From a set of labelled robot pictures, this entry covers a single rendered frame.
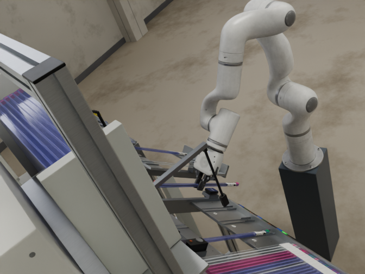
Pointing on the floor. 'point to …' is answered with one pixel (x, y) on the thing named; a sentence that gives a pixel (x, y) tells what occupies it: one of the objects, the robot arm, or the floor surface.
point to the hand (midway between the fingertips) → (199, 184)
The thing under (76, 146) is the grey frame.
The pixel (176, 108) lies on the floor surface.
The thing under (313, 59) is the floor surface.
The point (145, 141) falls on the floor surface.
